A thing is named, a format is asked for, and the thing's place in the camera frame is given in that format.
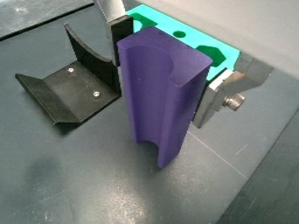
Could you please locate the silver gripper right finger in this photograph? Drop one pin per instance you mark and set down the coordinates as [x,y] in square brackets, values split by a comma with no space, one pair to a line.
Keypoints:
[222,92]

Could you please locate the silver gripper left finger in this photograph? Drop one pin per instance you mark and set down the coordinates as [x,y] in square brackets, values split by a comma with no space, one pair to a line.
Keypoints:
[119,23]

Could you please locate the purple arch block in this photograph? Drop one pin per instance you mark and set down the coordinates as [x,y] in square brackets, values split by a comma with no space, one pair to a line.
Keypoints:
[165,75]

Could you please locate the black L-shaped fixture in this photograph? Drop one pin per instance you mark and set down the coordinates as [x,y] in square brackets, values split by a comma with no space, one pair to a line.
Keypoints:
[78,91]

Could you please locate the green shape sorter base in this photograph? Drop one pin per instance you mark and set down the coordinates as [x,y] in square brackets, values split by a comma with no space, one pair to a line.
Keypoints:
[222,53]

